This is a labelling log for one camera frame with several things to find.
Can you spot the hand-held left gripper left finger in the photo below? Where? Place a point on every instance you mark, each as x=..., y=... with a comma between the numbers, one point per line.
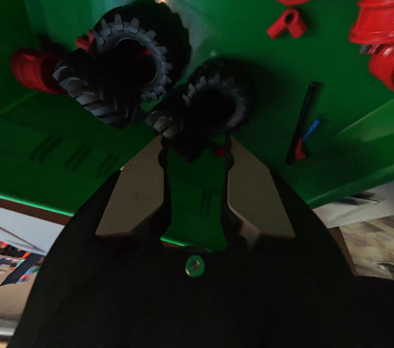
x=138, y=194

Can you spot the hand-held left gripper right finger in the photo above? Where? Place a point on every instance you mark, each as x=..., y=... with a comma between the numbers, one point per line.
x=255, y=197

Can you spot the green plastic bin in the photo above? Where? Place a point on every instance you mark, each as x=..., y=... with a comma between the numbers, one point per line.
x=246, y=46

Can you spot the dark printed toy set box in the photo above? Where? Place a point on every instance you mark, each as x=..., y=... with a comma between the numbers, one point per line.
x=18, y=264

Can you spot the small red stud piece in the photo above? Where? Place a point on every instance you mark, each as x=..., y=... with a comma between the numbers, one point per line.
x=220, y=152

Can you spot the small red clip piece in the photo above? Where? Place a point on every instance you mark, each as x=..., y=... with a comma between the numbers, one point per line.
x=300, y=152

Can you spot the blue pin piece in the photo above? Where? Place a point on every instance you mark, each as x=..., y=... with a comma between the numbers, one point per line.
x=311, y=129

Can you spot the long black axle piece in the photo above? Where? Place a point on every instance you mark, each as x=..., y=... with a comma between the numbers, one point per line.
x=303, y=120

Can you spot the small red toy piece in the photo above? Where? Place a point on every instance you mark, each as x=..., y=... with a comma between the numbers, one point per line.
x=83, y=43

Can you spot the red angled connector piece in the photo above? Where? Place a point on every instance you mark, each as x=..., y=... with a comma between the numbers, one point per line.
x=289, y=24

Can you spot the small grey toy piece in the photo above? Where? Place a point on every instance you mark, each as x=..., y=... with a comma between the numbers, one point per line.
x=368, y=49

